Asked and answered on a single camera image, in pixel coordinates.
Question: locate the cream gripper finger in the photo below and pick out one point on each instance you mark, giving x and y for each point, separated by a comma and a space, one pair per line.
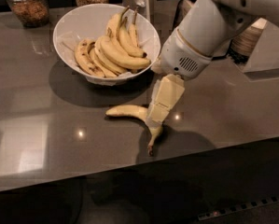
154, 92
170, 91

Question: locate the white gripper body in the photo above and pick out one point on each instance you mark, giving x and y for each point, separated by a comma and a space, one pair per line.
182, 57

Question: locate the yellow banana picked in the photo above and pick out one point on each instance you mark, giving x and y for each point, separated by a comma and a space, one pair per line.
138, 112

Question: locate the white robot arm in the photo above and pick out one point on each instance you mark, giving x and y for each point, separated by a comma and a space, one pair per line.
192, 44

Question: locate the lower yellow banana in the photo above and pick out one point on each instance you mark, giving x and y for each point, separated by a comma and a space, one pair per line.
111, 69

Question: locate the small back banana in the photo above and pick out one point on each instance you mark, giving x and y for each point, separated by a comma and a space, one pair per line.
133, 30

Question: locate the large front yellow banana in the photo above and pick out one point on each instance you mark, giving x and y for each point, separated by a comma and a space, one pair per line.
114, 55

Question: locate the short middle yellow banana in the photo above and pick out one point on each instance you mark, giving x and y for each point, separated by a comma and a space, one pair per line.
126, 43

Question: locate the tall back yellow banana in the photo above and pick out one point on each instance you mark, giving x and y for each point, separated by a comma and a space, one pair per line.
112, 29

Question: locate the spotted left yellow banana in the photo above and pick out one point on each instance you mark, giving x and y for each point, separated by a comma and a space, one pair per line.
83, 59

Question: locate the white bowl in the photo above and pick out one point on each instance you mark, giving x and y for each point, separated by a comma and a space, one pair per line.
90, 22

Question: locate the glass jar with granola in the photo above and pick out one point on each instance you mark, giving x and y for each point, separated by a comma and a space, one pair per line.
31, 13

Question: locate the floor power strip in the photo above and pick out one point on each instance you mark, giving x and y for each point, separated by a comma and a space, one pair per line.
238, 208

